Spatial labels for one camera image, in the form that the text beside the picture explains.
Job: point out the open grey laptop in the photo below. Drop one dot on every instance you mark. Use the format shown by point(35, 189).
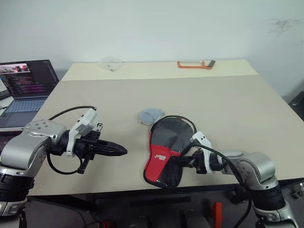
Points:
point(26, 80)

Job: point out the round grey blue pad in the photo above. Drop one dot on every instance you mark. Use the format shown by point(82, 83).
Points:
point(149, 115)

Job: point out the black chair part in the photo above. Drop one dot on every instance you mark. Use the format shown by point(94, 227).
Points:
point(298, 101)

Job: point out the black table tennis paddle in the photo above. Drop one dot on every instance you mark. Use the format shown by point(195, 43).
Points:
point(171, 134)

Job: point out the white side table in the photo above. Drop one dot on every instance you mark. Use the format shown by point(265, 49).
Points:
point(3, 108)

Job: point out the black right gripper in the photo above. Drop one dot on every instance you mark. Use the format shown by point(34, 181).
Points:
point(199, 162)

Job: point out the black table frame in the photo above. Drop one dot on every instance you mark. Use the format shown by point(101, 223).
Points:
point(154, 194)

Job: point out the clear plastic piece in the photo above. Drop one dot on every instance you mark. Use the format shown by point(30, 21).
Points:
point(111, 63)

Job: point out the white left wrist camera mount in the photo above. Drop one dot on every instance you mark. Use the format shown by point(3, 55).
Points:
point(83, 126)

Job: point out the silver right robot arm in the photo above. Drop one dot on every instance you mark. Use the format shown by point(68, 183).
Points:
point(256, 168)

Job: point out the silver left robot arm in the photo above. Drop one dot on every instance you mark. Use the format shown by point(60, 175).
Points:
point(21, 149)

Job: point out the orange hacksaw frame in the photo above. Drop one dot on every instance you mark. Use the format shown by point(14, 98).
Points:
point(190, 66)

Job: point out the black red paddle case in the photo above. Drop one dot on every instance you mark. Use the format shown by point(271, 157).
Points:
point(159, 164)

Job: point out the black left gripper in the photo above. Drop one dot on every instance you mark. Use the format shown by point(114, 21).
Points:
point(88, 146)

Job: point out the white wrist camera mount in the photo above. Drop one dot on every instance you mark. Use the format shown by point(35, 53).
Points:
point(83, 126)
point(204, 141)

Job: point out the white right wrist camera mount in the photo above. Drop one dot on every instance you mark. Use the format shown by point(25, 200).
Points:
point(204, 141)

